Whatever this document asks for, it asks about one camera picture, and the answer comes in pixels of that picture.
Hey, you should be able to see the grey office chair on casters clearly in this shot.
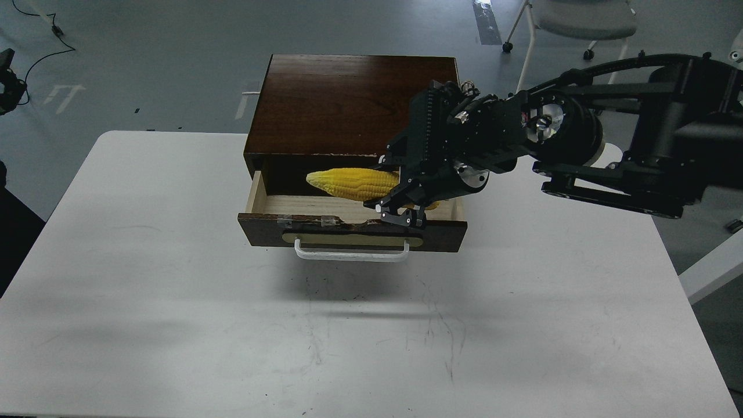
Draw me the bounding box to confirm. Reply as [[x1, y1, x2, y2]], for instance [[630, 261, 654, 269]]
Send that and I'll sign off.
[[502, 1, 637, 92]]

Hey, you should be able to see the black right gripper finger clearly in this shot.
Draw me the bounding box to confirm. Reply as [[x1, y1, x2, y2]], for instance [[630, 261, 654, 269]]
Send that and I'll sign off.
[[378, 206, 427, 229], [363, 174, 430, 212]]

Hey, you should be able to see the black floor cable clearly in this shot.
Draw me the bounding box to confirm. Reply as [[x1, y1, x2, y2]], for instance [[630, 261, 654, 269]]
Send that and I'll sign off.
[[12, 0, 77, 106]]

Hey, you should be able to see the yellow toy corn cob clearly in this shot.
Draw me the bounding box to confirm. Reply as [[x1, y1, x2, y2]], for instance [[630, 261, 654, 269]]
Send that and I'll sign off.
[[305, 167, 441, 212]]

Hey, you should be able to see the white table leg frame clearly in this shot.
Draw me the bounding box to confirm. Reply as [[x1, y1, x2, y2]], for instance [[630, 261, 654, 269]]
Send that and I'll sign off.
[[679, 230, 742, 304]]

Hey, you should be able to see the dark brown wooden cabinet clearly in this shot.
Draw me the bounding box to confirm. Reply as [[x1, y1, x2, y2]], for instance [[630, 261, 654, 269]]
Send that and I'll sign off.
[[244, 55, 459, 196]]

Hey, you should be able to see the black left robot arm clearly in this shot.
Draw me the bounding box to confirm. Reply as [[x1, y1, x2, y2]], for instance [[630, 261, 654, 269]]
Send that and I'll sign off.
[[1, 48, 27, 116]]

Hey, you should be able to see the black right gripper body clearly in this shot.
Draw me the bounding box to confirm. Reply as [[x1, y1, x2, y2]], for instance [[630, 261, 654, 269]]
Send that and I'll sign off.
[[378, 80, 543, 201]]

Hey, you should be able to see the wooden drawer with white handle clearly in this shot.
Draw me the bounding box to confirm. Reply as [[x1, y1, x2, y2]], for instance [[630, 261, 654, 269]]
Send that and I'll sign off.
[[238, 168, 468, 253]]

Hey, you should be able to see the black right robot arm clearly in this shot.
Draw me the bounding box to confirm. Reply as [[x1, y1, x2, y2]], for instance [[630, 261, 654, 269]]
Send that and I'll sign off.
[[363, 53, 742, 229]]

